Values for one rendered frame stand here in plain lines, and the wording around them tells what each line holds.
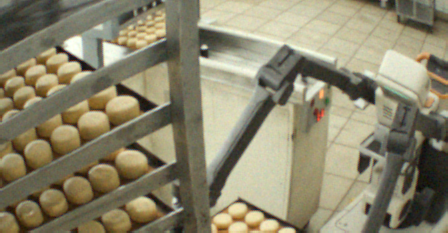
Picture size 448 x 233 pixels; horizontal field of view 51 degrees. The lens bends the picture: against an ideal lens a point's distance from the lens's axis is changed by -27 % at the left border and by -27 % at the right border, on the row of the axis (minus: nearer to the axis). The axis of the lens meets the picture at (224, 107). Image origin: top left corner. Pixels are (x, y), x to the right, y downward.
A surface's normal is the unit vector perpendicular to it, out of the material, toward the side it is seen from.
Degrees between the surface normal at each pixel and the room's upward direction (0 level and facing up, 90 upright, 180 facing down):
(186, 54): 90
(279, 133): 90
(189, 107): 90
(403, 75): 43
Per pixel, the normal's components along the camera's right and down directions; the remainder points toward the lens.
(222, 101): -0.57, 0.43
